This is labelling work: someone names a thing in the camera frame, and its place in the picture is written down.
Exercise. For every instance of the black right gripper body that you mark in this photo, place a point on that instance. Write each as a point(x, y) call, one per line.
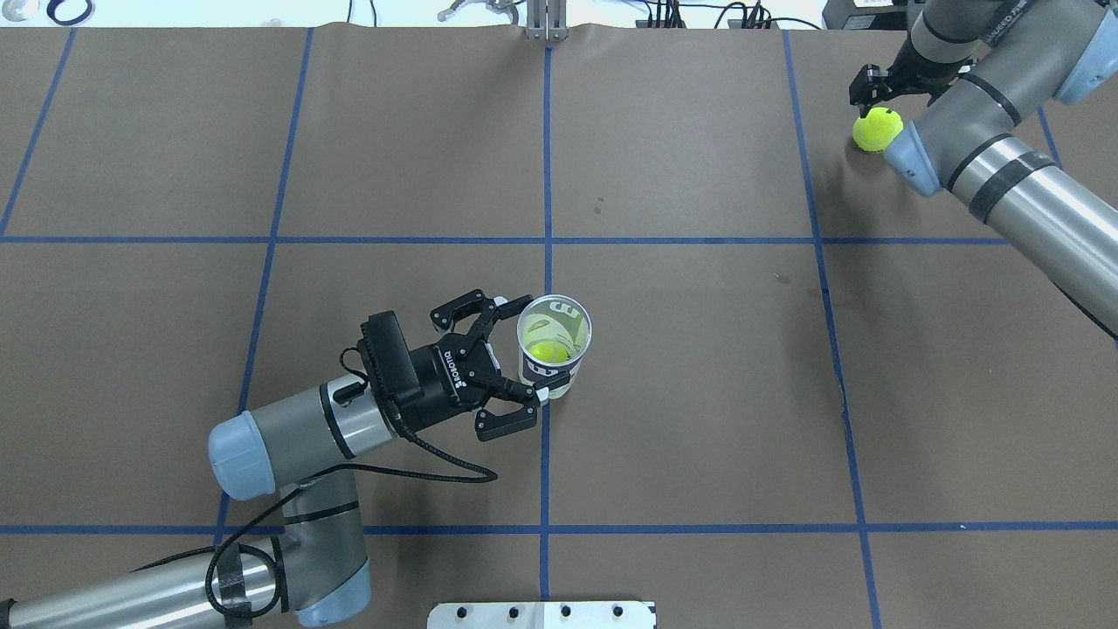
point(906, 77)

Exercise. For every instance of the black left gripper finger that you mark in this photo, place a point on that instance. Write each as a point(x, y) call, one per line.
point(486, 312)
point(525, 403)

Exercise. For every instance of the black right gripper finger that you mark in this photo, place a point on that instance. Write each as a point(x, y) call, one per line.
point(872, 86)

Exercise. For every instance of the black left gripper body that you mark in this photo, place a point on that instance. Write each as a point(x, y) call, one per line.
point(439, 383)

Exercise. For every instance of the clear tennis ball can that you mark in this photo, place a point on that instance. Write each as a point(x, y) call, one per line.
point(553, 333)

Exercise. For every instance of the yellow Wilson tennis ball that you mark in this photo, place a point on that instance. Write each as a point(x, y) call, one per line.
point(549, 351)

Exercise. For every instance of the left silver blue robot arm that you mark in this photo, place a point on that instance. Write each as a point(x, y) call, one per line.
point(306, 553)

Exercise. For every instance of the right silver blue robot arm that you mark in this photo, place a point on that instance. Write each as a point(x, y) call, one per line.
point(986, 66)

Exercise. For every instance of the black box with label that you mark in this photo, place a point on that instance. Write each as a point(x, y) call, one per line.
point(866, 15)

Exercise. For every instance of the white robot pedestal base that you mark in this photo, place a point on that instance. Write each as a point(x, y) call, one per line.
point(545, 614)

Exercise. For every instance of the aluminium frame post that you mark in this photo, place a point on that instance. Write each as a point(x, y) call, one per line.
point(546, 20)

